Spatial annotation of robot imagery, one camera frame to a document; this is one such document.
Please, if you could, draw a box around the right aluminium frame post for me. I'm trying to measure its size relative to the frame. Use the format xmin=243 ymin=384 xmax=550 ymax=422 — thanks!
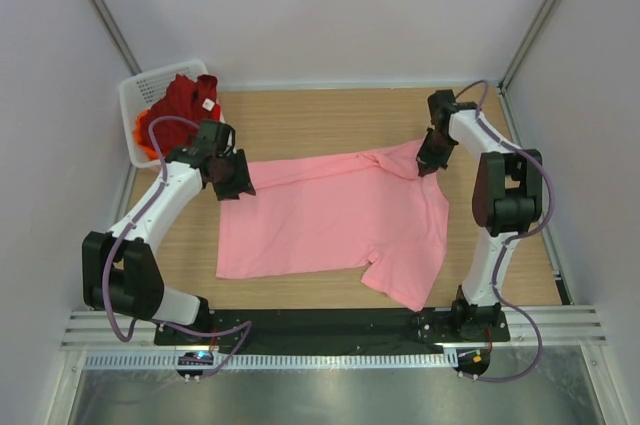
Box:
xmin=498 ymin=0 xmax=562 ymax=95

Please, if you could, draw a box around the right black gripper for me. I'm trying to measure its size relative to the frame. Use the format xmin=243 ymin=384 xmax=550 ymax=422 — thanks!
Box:
xmin=417 ymin=128 xmax=457 ymax=178

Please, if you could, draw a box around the pink t shirt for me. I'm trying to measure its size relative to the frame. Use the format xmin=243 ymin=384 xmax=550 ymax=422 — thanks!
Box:
xmin=216 ymin=140 xmax=449 ymax=312

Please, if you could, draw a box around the dark red t shirt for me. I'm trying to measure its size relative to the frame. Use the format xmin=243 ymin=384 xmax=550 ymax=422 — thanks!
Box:
xmin=149 ymin=74 xmax=221 ymax=156

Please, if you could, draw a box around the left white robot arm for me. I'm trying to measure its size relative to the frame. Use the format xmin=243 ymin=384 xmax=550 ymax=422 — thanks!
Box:
xmin=82 ymin=119 xmax=256 ymax=345

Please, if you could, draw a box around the white slotted cable duct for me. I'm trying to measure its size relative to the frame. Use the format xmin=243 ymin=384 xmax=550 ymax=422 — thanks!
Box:
xmin=83 ymin=349 xmax=458 ymax=371

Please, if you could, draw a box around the aluminium frame post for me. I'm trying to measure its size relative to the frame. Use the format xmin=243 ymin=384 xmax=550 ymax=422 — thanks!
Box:
xmin=498 ymin=0 xmax=562 ymax=95
xmin=88 ymin=0 xmax=142 ymax=75

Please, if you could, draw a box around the left aluminium frame post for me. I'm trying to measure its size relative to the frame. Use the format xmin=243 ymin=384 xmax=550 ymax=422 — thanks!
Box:
xmin=88 ymin=0 xmax=142 ymax=75

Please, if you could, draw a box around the white plastic laundry basket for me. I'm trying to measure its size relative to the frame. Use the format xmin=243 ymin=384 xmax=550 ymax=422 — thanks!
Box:
xmin=118 ymin=60 xmax=214 ymax=169

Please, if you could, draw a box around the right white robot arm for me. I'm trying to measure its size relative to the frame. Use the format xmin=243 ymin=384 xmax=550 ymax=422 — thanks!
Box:
xmin=416 ymin=90 xmax=543 ymax=343

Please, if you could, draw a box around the orange t shirt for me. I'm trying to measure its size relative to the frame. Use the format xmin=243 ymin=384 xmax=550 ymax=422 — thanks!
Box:
xmin=133 ymin=109 xmax=158 ymax=161

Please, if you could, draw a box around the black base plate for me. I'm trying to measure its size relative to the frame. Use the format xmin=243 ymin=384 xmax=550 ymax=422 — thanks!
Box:
xmin=153 ymin=306 xmax=512 ymax=357

